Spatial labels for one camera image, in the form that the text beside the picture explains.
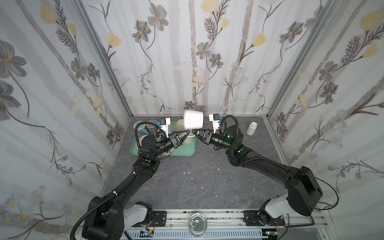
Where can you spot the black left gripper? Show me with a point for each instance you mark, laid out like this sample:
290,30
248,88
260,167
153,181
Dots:
172,136

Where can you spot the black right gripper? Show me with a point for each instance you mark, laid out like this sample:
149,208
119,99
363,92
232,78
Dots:
207,137

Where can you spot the white mug with red inside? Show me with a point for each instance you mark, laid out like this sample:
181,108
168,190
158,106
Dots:
193,119

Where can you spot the white cream mug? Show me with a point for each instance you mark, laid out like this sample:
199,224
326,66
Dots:
190,138

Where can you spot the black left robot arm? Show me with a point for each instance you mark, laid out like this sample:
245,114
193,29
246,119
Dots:
104,219

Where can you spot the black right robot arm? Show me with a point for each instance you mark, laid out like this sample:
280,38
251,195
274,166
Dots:
304,192

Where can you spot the beige mug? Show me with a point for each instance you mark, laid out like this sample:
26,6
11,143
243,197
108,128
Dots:
180,125

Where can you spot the tall dark grey mug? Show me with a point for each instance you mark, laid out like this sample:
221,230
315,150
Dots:
152,128

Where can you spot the blue mug with brown rim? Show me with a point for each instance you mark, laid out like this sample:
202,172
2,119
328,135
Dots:
142,129

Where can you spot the white plastic bottle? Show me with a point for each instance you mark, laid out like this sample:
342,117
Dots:
252,128

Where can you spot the round metal lid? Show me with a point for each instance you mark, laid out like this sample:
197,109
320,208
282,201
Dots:
197,224

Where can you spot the black allen key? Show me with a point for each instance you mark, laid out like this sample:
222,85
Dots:
299,222

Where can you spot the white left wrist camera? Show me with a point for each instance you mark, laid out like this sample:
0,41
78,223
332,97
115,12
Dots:
164,124

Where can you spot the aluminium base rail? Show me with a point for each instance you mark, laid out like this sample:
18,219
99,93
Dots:
223,224

